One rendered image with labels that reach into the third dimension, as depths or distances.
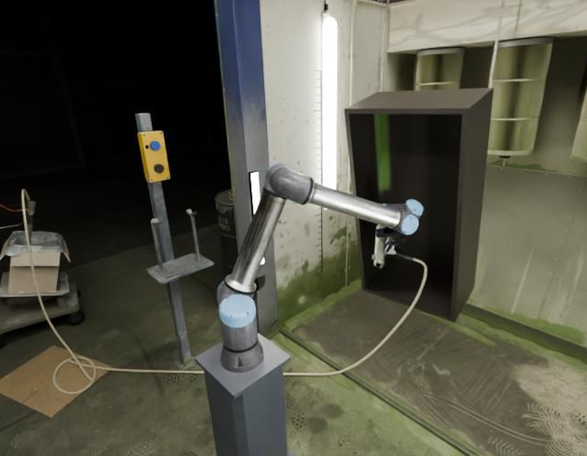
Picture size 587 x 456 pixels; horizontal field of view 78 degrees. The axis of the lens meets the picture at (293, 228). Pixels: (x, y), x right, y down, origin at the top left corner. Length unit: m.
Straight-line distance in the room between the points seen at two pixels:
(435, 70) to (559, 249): 1.54
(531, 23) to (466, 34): 0.38
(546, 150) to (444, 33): 1.12
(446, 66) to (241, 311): 2.34
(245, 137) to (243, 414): 1.44
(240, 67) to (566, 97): 2.20
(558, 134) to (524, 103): 0.44
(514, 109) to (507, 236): 0.92
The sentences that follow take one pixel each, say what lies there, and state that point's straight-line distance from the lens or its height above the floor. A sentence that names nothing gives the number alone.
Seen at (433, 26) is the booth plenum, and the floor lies 2.11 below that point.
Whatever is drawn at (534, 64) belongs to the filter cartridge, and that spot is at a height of 1.82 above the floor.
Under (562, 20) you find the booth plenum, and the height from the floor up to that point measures 2.04.
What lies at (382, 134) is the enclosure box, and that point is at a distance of 2.29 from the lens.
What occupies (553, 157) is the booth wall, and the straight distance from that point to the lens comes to 3.24.
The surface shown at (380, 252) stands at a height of 0.90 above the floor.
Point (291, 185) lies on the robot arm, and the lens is 1.39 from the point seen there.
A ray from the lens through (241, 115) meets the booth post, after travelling 2.16.
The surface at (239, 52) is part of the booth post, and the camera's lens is 2.18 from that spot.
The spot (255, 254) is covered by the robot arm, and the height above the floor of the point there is 1.07.
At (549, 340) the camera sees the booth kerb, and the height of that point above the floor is 0.12.
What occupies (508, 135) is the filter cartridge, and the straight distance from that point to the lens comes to 2.92.
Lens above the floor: 1.73
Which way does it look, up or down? 21 degrees down
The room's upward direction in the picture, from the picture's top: 2 degrees counter-clockwise
